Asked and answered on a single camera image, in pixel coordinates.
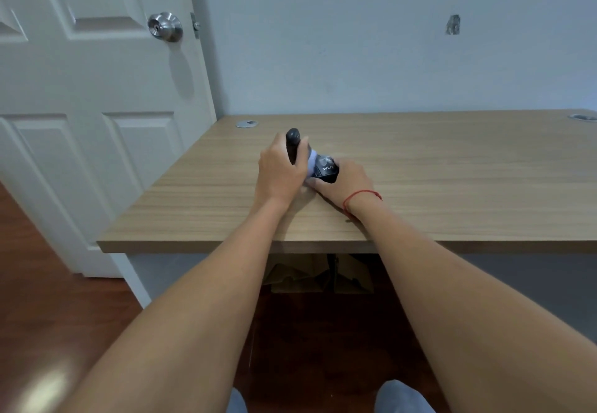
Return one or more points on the person's right hand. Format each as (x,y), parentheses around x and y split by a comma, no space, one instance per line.
(352,186)

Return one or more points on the person's left hand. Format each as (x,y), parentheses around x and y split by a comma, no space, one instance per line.
(275,175)

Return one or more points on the person's left fingers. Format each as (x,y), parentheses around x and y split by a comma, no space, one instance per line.
(305,147)

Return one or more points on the person's right thumb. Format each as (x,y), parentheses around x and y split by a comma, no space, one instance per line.
(321,185)

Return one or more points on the black and white handheld device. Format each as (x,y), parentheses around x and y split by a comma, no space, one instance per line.
(325,168)

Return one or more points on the person's left forearm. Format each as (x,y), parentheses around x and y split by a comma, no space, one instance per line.
(200,305)

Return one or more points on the person's right forearm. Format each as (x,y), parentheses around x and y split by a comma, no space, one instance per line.
(447,305)

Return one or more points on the brown cardboard box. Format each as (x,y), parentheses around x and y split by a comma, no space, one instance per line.
(294,273)

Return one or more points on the silver door latch plate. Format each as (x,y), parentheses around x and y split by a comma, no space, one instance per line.
(195,25)

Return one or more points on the silver door knob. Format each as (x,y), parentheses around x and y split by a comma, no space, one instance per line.
(164,26)

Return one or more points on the white desk leg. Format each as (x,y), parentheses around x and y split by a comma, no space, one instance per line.
(135,277)

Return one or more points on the white panel door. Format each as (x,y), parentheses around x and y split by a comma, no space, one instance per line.
(93,100)

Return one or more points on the person's right leg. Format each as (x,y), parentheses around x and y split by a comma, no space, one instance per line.
(405,398)

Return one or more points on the person's leg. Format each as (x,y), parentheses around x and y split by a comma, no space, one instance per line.
(239,402)
(405,398)

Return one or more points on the person's left leg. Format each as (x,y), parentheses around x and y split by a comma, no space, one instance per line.
(239,402)

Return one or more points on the black post under desk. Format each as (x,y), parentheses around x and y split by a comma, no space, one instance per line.
(334,270)

